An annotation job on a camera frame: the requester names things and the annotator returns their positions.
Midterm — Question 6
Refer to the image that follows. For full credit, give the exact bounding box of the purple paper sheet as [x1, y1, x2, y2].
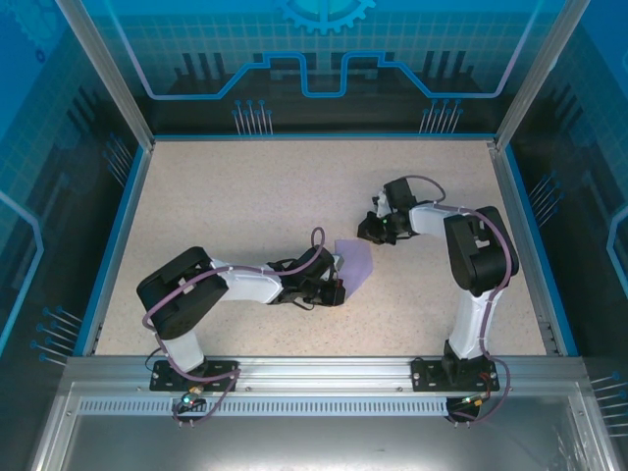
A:
[333, 238, 374, 298]

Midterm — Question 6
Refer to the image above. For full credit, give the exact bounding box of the aluminium mounting beam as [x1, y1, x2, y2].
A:
[66, 355, 585, 393]

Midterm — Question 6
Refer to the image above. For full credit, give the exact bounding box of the aluminium table edge rail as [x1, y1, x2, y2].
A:
[151, 132, 497, 144]

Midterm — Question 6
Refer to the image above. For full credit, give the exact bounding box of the slotted grey cable duct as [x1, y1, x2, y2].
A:
[78, 397, 450, 417]

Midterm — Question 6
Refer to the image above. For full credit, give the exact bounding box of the blue edged aluminium side rail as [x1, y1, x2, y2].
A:
[488, 141, 581, 358]
[72, 141, 157, 358]

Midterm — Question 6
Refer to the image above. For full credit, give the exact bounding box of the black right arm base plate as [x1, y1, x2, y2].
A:
[410, 357, 509, 393]

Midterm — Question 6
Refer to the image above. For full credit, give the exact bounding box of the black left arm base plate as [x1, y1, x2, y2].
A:
[150, 359, 241, 393]

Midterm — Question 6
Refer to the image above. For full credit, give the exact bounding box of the aluminium frame post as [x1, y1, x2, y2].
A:
[492, 0, 594, 151]
[52, 0, 158, 151]

